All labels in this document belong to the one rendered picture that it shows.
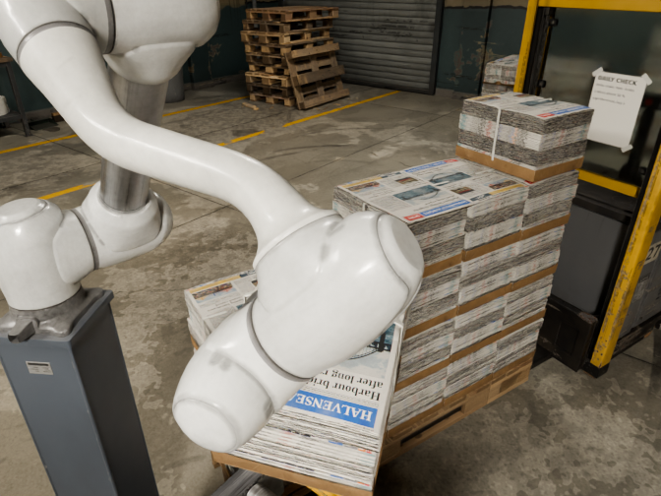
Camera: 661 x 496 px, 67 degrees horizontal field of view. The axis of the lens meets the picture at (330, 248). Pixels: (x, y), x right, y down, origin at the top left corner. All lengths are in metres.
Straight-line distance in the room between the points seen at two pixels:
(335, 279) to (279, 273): 0.06
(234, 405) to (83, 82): 0.43
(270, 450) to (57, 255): 0.64
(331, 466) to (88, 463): 0.84
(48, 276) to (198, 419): 0.79
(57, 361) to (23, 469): 1.18
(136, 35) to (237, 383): 0.53
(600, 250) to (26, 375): 2.31
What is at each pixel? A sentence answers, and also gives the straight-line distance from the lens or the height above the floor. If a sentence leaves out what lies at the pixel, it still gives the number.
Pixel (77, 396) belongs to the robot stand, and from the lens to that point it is 1.38.
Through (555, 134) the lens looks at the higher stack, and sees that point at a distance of 1.92.
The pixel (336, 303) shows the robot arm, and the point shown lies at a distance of 0.43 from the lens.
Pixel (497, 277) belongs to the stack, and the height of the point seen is 0.71.
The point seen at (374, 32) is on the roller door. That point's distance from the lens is 9.21.
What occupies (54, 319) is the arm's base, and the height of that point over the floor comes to 1.03.
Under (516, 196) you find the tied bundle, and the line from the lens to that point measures 1.85.
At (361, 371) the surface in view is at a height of 1.17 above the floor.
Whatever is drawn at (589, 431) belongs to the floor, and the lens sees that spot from 2.51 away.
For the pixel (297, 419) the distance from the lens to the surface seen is 0.77.
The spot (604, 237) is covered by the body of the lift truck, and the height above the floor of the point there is 0.64.
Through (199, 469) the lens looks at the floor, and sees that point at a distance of 2.20.
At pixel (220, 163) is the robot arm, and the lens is 0.52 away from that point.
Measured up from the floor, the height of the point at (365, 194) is 1.07.
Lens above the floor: 1.70
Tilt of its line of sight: 29 degrees down
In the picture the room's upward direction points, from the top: straight up
